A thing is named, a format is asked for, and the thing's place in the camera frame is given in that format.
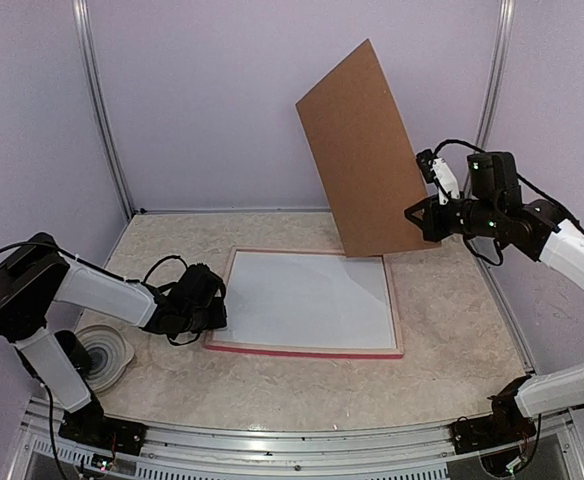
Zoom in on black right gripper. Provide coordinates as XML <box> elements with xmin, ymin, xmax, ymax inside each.
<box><xmin>406</xmin><ymin>192</ymin><xmax>504</xmax><ymax>241</ymax></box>

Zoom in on brown backing board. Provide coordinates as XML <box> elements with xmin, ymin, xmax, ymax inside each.
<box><xmin>296</xmin><ymin>40</ymin><xmax>440</xmax><ymax>257</ymax></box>

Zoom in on white paper sheets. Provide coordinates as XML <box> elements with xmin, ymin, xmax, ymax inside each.
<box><xmin>211</xmin><ymin>251</ymin><xmax>397</xmax><ymax>350</ymax></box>

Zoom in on pink wooden picture frame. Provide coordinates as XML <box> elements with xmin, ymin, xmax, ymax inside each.
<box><xmin>204</xmin><ymin>246</ymin><xmax>406</xmax><ymax>360</ymax></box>

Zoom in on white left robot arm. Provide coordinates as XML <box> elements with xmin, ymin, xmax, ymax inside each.
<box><xmin>0</xmin><ymin>232</ymin><xmax>228</xmax><ymax>445</ymax></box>

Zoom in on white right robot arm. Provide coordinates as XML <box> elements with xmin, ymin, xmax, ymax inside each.
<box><xmin>405</xmin><ymin>147</ymin><xmax>584</xmax><ymax>444</ymax></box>

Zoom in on black cup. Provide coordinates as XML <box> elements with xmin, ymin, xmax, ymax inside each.
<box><xmin>54</xmin><ymin>330</ymin><xmax>92</xmax><ymax>378</ymax></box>

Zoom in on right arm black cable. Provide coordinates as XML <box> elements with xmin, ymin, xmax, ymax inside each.
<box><xmin>431</xmin><ymin>138</ymin><xmax>583</xmax><ymax>266</ymax></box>

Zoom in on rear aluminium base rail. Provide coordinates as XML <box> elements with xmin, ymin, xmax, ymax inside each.
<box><xmin>132</xmin><ymin>207</ymin><xmax>331</xmax><ymax>217</ymax></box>

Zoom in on right aluminium corner post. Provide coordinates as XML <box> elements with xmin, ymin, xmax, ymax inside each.
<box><xmin>475</xmin><ymin>0</ymin><xmax>516</xmax><ymax>149</ymax></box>

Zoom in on aluminium corner post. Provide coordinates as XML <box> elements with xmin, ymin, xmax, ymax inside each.
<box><xmin>72</xmin><ymin>0</ymin><xmax>136</xmax><ymax>220</ymax></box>
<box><xmin>475</xmin><ymin>0</ymin><xmax>516</xmax><ymax>149</ymax></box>

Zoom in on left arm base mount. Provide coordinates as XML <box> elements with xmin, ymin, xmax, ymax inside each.
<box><xmin>59</xmin><ymin>395</ymin><xmax>148</xmax><ymax>456</ymax></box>

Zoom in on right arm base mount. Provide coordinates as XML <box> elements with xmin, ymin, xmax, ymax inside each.
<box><xmin>449</xmin><ymin>375</ymin><xmax>537</xmax><ymax>455</ymax></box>

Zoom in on front aluminium rail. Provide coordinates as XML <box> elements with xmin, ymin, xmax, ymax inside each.
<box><xmin>6</xmin><ymin>394</ymin><xmax>584</xmax><ymax>480</ymax></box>

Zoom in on left aluminium corner post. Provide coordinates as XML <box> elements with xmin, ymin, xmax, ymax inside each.
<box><xmin>72</xmin><ymin>0</ymin><xmax>136</xmax><ymax>220</ymax></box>

